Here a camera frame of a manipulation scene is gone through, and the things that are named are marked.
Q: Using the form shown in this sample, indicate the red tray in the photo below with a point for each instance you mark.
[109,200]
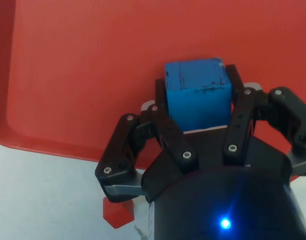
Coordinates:
[92,75]

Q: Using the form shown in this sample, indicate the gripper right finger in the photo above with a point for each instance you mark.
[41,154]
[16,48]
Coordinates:
[268,117]

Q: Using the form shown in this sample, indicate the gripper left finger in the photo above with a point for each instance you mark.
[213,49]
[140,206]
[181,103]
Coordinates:
[142,140]

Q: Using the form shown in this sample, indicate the large blue cube block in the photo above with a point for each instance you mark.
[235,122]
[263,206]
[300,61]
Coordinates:
[197,100]

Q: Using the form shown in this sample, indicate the small red cube block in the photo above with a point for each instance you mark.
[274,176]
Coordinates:
[117,215]

